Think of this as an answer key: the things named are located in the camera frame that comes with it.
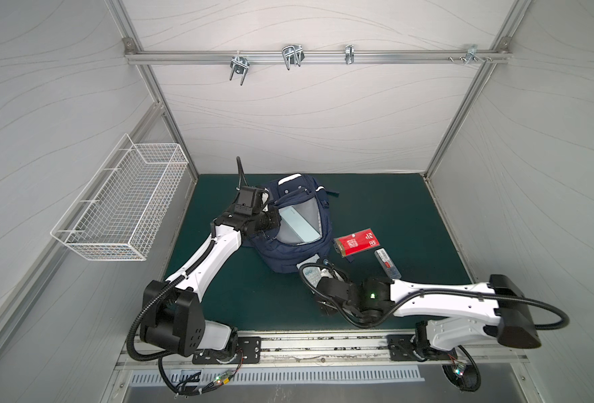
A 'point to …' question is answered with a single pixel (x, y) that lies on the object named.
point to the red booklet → (356, 242)
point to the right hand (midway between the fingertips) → (323, 290)
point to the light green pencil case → (296, 222)
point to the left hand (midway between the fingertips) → (279, 218)
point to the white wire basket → (115, 214)
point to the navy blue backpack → (282, 249)
